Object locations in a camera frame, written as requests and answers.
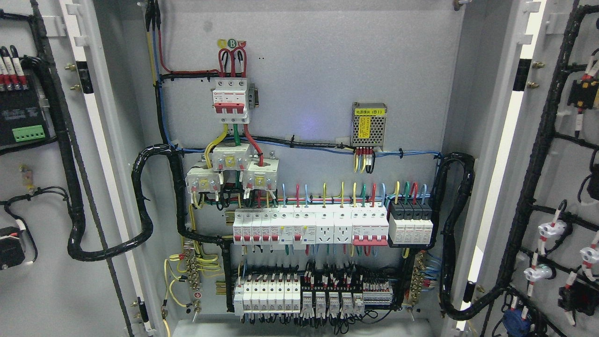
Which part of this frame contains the red main circuit breaker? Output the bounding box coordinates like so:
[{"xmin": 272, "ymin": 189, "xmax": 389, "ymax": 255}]
[{"xmin": 212, "ymin": 78, "xmax": 250, "ymax": 124}]

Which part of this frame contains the brass terminal bar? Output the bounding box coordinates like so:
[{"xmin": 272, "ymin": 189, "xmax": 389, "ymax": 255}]
[
  {"xmin": 183, "ymin": 243, "xmax": 203, "ymax": 302},
  {"xmin": 406, "ymin": 251, "xmax": 426, "ymax": 307}
]

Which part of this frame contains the white current transformer left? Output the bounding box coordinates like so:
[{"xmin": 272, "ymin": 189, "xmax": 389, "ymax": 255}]
[{"xmin": 185, "ymin": 166, "xmax": 223, "ymax": 195}]

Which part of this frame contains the brass terminal bar left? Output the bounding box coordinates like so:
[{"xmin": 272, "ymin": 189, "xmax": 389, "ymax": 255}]
[{"xmin": 183, "ymin": 243, "xmax": 203, "ymax": 302}]

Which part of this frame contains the red handled circuit breaker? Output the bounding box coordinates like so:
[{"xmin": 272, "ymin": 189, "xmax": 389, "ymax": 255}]
[{"xmin": 351, "ymin": 205, "xmax": 389, "ymax": 247}]

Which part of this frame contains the black white surge protector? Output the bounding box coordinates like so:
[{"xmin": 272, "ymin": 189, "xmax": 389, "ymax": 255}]
[{"xmin": 388, "ymin": 201, "xmax": 433, "ymax": 250}]

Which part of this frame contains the black right cable loom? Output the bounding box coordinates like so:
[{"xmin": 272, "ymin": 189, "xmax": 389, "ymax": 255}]
[{"xmin": 431, "ymin": 153, "xmax": 508, "ymax": 321}]

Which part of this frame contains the metal mesh power supply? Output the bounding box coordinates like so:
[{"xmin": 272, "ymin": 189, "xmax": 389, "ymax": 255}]
[{"xmin": 351, "ymin": 102, "xmax": 387, "ymax": 147}]

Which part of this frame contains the black left cable loom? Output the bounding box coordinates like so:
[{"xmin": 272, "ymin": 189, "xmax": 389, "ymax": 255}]
[{"xmin": 21, "ymin": 56, "xmax": 234, "ymax": 313}]

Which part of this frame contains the brass terminal bar right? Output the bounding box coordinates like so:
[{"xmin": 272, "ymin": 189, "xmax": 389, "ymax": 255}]
[{"xmin": 406, "ymin": 251, "xmax": 426, "ymax": 307}]

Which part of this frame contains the black digital power meter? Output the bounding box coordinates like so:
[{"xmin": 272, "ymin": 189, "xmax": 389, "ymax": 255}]
[{"xmin": 0, "ymin": 84, "xmax": 49, "ymax": 146}]

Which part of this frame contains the white current transformer right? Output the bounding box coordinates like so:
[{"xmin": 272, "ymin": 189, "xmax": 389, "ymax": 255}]
[{"xmin": 242, "ymin": 158, "xmax": 279, "ymax": 191}]

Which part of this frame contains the white red breaker row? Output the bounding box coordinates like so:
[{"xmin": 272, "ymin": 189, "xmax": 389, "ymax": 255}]
[{"xmin": 233, "ymin": 205, "xmax": 316, "ymax": 250}]

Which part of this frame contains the white lower breaker row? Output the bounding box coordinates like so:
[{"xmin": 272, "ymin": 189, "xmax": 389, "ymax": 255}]
[{"xmin": 234, "ymin": 272, "xmax": 302, "ymax": 316}]

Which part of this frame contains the white current transformer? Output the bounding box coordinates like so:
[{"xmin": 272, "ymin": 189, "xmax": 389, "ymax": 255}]
[
  {"xmin": 185, "ymin": 166, "xmax": 223, "ymax": 195},
  {"xmin": 211, "ymin": 143, "xmax": 252, "ymax": 171},
  {"xmin": 242, "ymin": 158, "xmax": 279, "ymax": 191}
]

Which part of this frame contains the white socket breaker row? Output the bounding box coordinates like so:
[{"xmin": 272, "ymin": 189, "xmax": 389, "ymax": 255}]
[{"xmin": 316, "ymin": 205, "xmax": 353, "ymax": 244}]

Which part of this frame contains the black cable loom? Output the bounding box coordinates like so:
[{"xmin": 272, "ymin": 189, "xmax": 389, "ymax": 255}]
[
  {"xmin": 21, "ymin": 56, "xmax": 234, "ymax": 313},
  {"xmin": 431, "ymin": 153, "xmax": 508, "ymax": 321}
]

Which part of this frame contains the grey cabinet door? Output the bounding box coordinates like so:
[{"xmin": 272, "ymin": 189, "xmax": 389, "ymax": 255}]
[
  {"xmin": 1, "ymin": 0, "xmax": 146, "ymax": 337},
  {"xmin": 446, "ymin": 0, "xmax": 598, "ymax": 328}
]

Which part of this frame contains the black relay terminal row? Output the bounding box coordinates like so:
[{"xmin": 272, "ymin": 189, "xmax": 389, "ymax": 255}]
[{"xmin": 298, "ymin": 262, "xmax": 395, "ymax": 326}]

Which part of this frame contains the white rotary selector switch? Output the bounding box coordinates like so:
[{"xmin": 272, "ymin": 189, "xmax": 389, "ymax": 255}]
[{"xmin": 0, "ymin": 227, "xmax": 25, "ymax": 270}]

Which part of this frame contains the white current transformer middle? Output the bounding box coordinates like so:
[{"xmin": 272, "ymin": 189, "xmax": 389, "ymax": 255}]
[{"xmin": 211, "ymin": 143, "xmax": 252, "ymax": 171}]

